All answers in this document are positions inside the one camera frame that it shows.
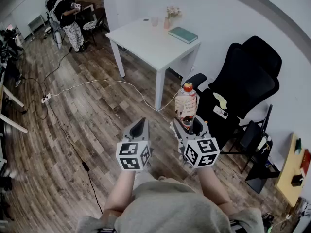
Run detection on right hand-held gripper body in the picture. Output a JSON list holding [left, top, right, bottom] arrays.
[[178, 132, 221, 169]]

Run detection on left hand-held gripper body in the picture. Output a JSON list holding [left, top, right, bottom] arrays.
[[116, 135, 152, 172]]

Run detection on person's right forearm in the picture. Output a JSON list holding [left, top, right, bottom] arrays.
[[197, 166, 238, 215]]

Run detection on person's left forearm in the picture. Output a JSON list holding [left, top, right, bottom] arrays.
[[103, 169, 136, 218]]

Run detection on white remote control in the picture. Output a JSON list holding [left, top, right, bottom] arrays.
[[213, 105, 229, 120]]

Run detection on pale yellow paper scrap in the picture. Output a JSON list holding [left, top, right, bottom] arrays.
[[212, 92, 228, 110]]

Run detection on black folding chair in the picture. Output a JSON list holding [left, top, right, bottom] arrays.
[[225, 104, 274, 174]]

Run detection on person's grey shirt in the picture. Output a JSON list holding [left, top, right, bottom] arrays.
[[77, 171, 265, 233]]

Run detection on black office chair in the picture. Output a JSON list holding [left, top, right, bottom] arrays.
[[181, 35, 283, 155]]

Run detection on white table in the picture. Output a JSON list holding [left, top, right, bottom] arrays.
[[105, 17, 202, 111]]

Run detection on light wooden desk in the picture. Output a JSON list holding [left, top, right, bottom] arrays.
[[275, 132, 307, 208]]

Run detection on green book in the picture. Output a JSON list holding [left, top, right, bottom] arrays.
[[168, 26, 199, 45]]

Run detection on small black box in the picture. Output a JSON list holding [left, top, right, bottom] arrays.
[[291, 174, 304, 187]]

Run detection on red book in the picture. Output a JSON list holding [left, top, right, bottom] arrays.
[[300, 149, 311, 177]]

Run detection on pink vase with flowers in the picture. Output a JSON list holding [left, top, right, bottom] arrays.
[[163, 5, 182, 30]]

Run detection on brown chair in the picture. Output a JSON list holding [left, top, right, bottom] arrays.
[[82, 7, 110, 46]]

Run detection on white standing fan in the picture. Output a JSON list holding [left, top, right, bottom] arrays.
[[44, 0, 66, 50]]

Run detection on white low bench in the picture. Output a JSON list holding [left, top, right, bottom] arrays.
[[27, 14, 46, 35]]

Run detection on black equipment pile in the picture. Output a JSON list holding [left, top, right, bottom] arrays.
[[0, 27, 25, 60]]

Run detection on white extension cable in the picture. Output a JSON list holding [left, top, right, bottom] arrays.
[[48, 79, 181, 112]]

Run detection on black floor cable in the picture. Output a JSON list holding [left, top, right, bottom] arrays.
[[20, 46, 104, 215]]

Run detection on white desk frame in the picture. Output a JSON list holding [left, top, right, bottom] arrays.
[[0, 83, 29, 134]]

